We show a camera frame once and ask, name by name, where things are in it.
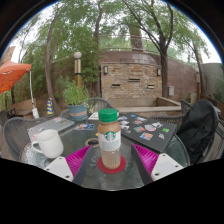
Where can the wooden globe lamp post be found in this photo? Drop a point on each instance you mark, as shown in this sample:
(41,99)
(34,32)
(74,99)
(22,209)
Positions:
(77,70)

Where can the dark forked tree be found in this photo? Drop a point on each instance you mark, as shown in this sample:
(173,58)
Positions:
(164,73)

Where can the grey utility box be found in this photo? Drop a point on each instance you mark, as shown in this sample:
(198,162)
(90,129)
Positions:
(170,91)

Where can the tape roll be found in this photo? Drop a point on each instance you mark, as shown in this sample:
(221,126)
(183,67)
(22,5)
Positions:
(90,142)

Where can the green plant in blue pot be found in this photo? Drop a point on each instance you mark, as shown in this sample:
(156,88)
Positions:
(76,100)

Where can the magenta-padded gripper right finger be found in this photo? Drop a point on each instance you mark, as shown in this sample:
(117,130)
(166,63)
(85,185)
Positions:
(165,165)

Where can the black laptop with stickers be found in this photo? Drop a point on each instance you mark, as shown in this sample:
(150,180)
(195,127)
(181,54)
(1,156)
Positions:
(146,131)

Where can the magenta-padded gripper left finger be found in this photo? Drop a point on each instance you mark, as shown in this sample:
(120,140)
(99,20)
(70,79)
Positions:
(58,166)

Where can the white ceramic mug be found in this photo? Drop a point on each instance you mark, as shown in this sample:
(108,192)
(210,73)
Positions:
(51,144)

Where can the flat round red coaster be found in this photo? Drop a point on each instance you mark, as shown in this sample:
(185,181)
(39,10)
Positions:
(111,170)

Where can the orange patio umbrella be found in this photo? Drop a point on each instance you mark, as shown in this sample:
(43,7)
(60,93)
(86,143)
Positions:
(11,75)

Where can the leaning tree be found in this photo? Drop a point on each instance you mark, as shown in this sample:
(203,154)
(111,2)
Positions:
(50,73)

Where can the white umbrella pole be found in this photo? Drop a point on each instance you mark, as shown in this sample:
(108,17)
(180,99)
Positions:
(33,100)

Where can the grey laptop with stickers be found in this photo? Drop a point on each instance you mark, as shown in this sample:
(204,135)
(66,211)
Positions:
(53,126)

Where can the slim tree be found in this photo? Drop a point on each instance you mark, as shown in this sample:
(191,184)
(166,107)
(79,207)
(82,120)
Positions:
(200,76)

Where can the colourful sticker card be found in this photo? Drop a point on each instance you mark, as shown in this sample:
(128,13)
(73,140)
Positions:
(85,126)

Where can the white sticker sheet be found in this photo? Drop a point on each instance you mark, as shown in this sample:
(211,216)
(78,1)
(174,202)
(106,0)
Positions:
(94,116)

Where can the green-capped coffee drink bottle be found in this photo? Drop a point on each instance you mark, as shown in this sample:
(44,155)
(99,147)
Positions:
(109,143)

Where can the blue yellow striped cone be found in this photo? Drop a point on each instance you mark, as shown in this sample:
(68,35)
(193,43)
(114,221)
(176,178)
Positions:
(50,106)

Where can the wall lantern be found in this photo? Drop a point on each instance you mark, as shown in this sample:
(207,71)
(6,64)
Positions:
(158,72)
(105,70)

